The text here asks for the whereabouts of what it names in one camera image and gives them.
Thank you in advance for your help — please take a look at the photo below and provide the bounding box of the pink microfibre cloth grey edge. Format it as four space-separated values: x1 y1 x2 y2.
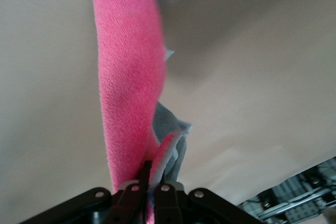
88 0 194 224

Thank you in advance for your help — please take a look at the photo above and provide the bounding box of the aluminium frame structure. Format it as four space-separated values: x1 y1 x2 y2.
237 155 336 224

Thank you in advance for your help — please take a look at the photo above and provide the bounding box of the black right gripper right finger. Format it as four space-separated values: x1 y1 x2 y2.
154 180 260 224

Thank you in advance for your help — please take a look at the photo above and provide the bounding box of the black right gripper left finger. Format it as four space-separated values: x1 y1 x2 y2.
19 160 153 224

